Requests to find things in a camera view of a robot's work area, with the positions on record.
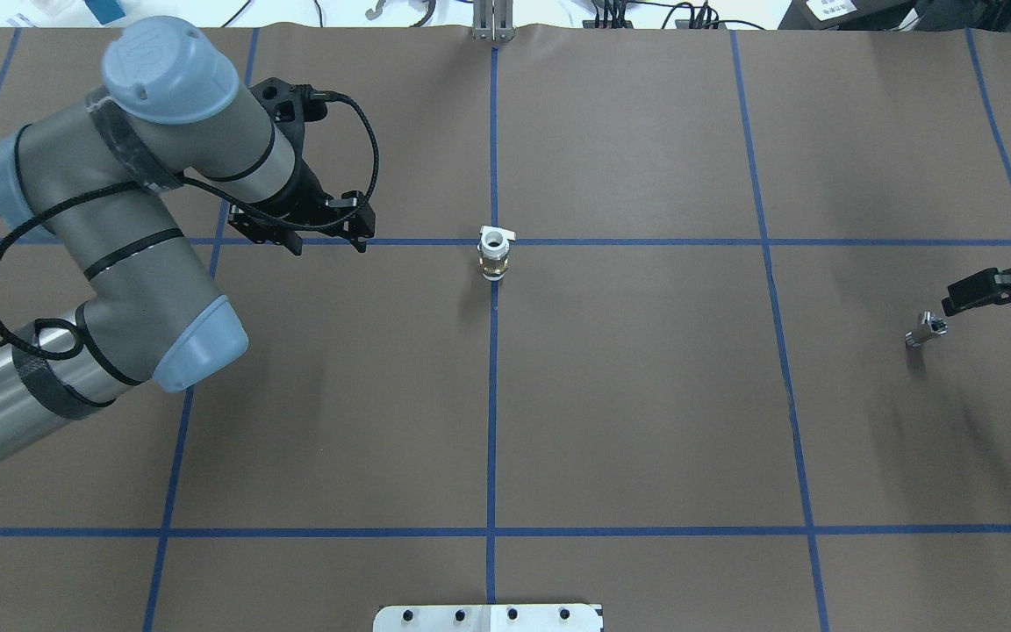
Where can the chrome metal pipe fitting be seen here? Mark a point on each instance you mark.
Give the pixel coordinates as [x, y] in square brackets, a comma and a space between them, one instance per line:
[928, 327]

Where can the white metal camera stand base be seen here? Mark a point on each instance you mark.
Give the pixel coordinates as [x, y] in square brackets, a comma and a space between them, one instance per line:
[491, 617]

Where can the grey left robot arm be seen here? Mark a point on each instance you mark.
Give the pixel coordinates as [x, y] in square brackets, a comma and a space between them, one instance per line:
[170, 112]

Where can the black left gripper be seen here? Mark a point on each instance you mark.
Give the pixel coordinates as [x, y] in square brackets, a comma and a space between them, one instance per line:
[302, 195]

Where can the white PPR brass valve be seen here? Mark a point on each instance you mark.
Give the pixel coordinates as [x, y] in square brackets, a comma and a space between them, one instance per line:
[494, 248]

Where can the aluminium profile post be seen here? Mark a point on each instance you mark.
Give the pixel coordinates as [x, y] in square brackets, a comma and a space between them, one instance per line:
[492, 20]

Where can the black device with white label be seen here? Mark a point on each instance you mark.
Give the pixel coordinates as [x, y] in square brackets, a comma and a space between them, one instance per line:
[856, 16]

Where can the teal box on bench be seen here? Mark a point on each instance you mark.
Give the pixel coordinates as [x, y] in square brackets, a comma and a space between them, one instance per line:
[106, 12]

